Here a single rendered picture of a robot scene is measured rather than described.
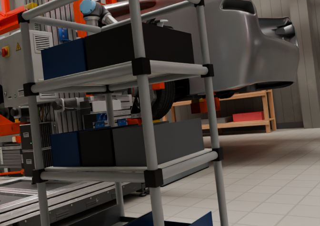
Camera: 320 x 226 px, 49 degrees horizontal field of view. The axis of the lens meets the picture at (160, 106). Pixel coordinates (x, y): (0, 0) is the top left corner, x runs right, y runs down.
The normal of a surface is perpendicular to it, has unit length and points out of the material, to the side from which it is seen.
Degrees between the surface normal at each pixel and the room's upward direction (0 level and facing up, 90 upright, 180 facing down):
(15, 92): 90
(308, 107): 90
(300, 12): 90
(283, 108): 90
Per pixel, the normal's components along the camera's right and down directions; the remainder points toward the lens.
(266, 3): -0.59, 0.06
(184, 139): 0.82, -0.10
